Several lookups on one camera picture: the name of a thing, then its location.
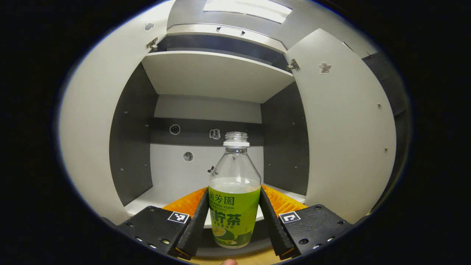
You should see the green label bottle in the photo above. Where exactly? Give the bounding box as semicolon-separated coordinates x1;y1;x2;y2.
208;132;262;249

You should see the grey cabinet door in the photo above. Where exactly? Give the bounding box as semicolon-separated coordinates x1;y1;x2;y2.
284;28;397;224
58;2;175;226

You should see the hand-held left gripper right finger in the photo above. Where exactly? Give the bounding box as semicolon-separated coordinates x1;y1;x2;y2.
259;184;354;260

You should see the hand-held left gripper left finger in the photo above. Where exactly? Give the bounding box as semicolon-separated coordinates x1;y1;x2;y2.
118;187;210;261

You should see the grey cabinet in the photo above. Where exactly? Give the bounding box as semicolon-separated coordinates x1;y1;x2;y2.
109;23;310;258

